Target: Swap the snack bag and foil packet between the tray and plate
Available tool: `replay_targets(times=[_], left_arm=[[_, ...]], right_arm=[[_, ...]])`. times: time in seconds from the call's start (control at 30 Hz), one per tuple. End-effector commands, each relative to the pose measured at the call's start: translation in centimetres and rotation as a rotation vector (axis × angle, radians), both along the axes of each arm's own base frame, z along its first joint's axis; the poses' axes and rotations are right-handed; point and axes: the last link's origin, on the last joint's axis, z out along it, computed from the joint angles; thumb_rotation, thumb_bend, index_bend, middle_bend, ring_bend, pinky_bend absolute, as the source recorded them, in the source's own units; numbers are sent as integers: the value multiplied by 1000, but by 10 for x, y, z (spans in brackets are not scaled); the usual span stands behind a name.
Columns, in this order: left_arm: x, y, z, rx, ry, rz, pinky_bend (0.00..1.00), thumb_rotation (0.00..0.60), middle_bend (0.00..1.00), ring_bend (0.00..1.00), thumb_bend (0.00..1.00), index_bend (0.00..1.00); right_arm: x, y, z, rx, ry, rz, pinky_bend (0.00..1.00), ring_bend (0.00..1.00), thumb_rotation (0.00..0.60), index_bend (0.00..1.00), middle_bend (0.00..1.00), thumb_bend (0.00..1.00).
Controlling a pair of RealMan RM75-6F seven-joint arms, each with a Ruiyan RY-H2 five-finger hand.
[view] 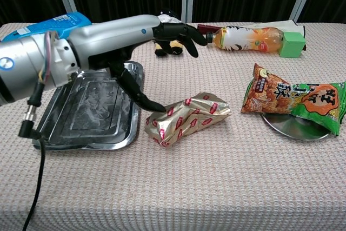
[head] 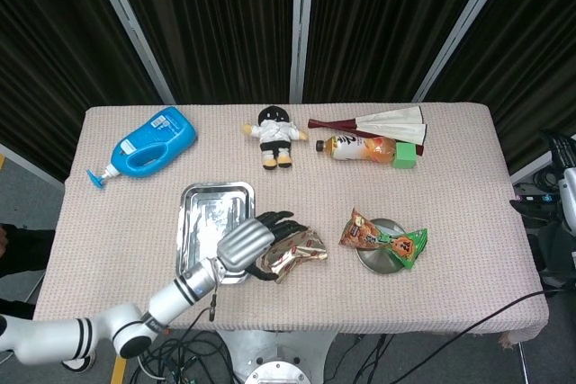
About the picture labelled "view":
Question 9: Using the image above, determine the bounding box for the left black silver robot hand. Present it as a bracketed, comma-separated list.
[66, 14, 208, 113]

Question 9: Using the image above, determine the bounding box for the gold red wrapper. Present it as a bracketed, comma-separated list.
[144, 92, 232, 148]

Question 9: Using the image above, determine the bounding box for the green orange snack bag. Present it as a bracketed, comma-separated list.
[240, 63, 346, 137]

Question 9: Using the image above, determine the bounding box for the blue pump bottle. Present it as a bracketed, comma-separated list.
[1, 11, 92, 43]

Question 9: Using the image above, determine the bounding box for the rectangular metal tray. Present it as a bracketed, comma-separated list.
[32, 61, 144, 151]

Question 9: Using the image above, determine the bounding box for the orange drink bottle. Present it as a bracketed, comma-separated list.
[205, 26, 285, 54]

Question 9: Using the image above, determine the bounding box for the pink woven tablecloth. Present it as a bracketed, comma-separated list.
[0, 22, 346, 231]

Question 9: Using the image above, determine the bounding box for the green block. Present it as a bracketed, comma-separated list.
[278, 32, 306, 58]

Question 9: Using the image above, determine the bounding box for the round metal plate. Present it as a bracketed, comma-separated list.
[261, 111, 332, 142]

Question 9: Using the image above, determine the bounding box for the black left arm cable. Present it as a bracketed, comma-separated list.
[18, 81, 47, 231]

